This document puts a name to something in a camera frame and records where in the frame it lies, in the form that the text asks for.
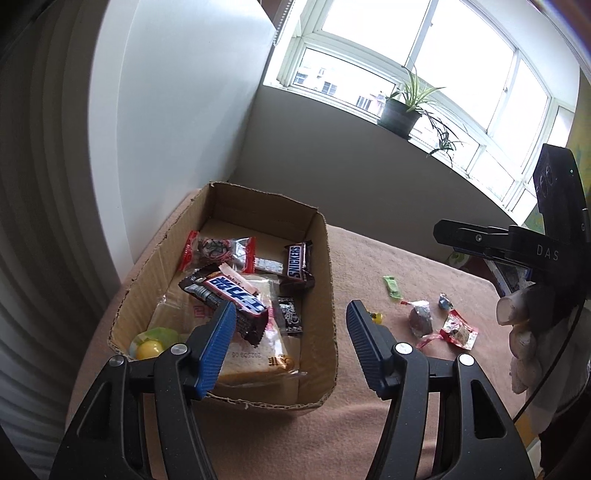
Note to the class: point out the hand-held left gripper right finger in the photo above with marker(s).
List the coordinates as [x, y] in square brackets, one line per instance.
[364, 341]

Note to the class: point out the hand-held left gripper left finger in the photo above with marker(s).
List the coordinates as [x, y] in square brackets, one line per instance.
[214, 350]

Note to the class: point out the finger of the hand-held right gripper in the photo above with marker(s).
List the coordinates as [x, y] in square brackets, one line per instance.
[471, 236]
[494, 259]

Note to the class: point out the brown cardboard box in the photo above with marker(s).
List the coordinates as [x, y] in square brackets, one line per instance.
[318, 369]

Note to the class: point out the sliced bread packet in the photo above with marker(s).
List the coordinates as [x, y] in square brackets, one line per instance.
[268, 341]

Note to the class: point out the dark blue chocolate bar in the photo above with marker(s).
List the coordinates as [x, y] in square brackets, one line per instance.
[231, 290]

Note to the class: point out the green yellow jelly cup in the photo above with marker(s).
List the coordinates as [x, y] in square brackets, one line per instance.
[152, 345]

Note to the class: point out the small black patterned packet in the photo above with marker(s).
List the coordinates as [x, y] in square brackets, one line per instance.
[290, 315]

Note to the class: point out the silver snack packet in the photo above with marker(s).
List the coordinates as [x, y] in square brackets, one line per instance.
[268, 265]

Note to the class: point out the dark brown chocolate bar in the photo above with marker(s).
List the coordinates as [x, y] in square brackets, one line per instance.
[298, 265]

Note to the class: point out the clear red-ended snack wrapper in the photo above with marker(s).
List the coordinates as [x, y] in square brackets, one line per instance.
[217, 249]

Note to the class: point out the person's right hand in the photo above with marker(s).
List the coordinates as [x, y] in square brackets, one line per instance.
[521, 344]

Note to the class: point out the low wooden cabinet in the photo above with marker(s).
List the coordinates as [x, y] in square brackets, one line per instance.
[508, 277]

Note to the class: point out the green paper bag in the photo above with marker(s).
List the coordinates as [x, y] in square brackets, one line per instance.
[459, 258]

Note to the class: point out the yellow candy packet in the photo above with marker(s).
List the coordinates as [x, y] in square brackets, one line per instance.
[376, 317]

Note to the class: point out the silver wrapped snack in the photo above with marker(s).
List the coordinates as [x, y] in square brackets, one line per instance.
[420, 318]

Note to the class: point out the small green packet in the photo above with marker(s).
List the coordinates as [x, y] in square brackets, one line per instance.
[392, 287]

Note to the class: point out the blue round candy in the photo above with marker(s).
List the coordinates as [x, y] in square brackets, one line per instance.
[444, 302]

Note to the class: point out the red white snack packet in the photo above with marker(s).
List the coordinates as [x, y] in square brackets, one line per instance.
[459, 332]

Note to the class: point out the potted spider plant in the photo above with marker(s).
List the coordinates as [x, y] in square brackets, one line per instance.
[401, 115]

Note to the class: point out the large window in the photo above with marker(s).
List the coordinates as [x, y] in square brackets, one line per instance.
[415, 69]

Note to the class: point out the white cabinet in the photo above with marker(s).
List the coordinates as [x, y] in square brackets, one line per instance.
[184, 92]

